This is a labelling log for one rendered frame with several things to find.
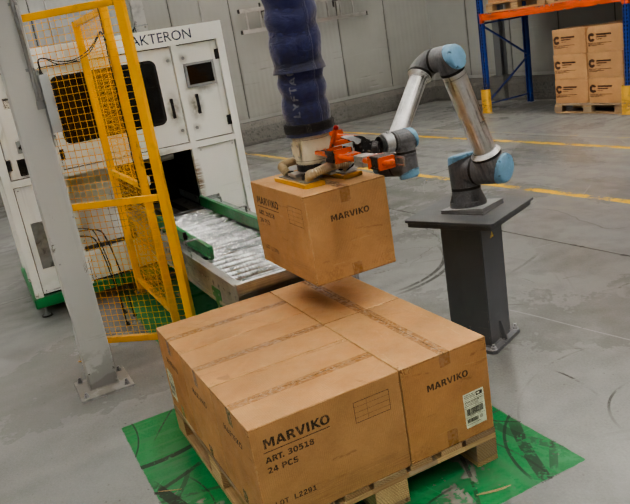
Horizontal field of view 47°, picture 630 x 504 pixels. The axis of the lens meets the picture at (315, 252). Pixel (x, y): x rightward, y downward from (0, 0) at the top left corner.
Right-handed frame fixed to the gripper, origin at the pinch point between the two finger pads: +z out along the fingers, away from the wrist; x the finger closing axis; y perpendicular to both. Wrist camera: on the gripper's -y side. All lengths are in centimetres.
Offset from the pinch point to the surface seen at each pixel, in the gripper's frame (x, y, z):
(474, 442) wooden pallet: -113, -60, -7
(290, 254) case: -43, 25, 22
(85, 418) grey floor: -125, 107, 121
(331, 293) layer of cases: -70, 30, 2
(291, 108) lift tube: 20.7, 24.4, 9.3
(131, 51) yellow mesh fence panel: 56, 141, 46
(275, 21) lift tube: 57, 23, 11
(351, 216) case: -26.9, 0.4, 0.6
